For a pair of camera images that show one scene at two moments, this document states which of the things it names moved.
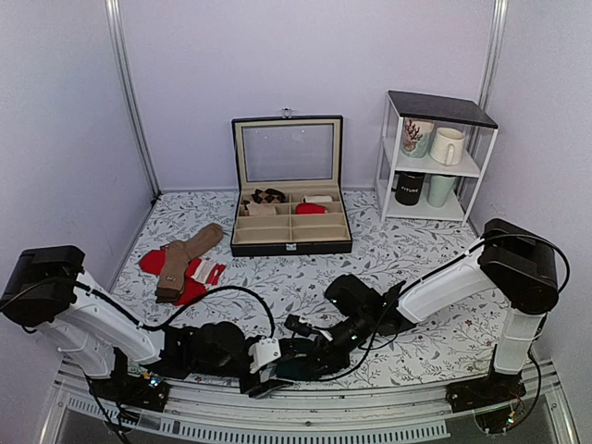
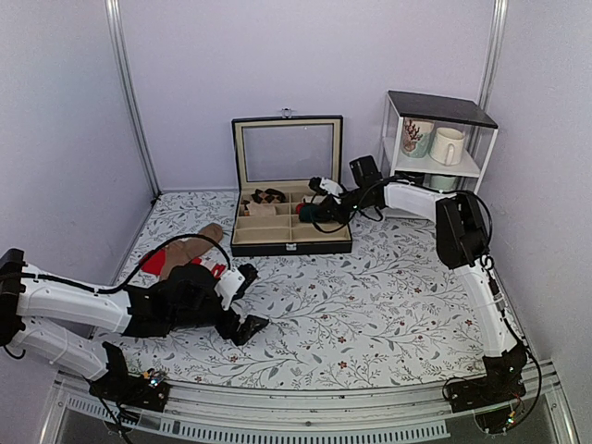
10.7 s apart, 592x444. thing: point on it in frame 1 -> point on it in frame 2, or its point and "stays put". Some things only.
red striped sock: (199, 274) stays put
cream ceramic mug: (447, 146) stays put
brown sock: (175, 261) stays put
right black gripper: (335, 361) -> (330, 205)
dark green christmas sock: (301, 359) -> (309, 213)
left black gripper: (263, 388) -> (245, 330)
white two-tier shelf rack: (432, 154) stays put
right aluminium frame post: (493, 55) stays put
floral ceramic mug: (417, 136) stays put
